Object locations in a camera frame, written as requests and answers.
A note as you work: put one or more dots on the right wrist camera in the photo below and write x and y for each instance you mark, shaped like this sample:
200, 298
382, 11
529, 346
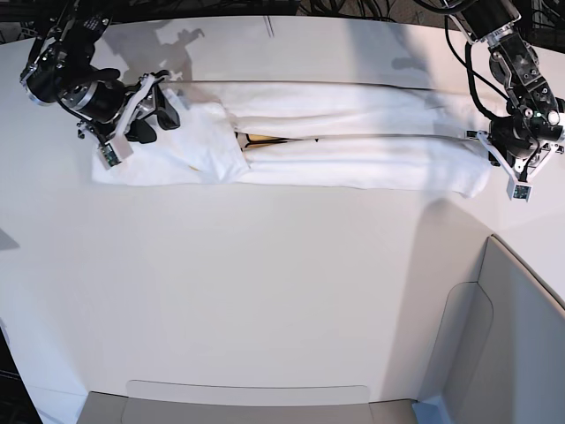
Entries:
114, 152

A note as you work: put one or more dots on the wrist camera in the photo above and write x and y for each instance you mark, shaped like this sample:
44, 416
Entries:
114, 152
519, 191

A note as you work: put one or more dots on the white t-shirt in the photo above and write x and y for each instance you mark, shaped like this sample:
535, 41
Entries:
311, 134

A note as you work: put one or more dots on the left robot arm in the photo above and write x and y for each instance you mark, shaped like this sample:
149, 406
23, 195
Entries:
532, 132

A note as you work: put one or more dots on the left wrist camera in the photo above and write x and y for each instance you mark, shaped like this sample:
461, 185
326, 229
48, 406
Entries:
519, 191

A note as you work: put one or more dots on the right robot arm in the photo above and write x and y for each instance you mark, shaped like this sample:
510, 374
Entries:
59, 70

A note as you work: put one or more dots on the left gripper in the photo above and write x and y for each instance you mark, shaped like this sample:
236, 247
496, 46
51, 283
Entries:
523, 168

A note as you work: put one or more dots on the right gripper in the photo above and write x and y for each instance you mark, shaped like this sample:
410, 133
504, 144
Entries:
110, 109

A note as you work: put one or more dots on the beige chair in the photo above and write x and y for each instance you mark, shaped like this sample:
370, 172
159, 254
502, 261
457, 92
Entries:
496, 355

